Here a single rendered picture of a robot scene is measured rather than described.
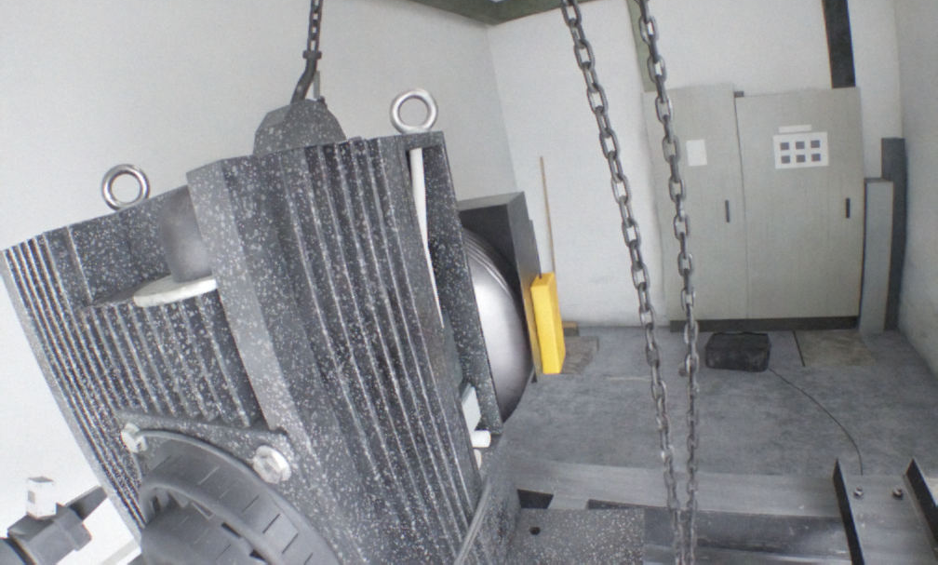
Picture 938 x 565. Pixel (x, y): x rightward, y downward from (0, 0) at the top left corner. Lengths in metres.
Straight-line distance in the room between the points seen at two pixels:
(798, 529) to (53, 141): 2.29
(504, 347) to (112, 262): 0.59
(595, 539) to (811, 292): 2.87
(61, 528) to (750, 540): 1.46
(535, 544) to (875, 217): 3.04
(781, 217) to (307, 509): 3.19
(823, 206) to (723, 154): 0.75
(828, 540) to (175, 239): 1.49
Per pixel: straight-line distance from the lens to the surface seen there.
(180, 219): 0.40
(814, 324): 3.72
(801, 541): 1.47
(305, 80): 0.65
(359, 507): 0.45
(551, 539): 0.91
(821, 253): 3.45
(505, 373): 0.81
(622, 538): 0.89
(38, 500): 0.75
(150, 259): 0.60
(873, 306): 3.68
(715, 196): 3.27
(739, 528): 1.42
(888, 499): 1.39
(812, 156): 3.31
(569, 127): 3.60
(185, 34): 1.88
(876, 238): 3.52
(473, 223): 0.84
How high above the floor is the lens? 1.58
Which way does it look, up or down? 16 degrees down
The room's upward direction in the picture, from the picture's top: 11 degrees counter-clockwise
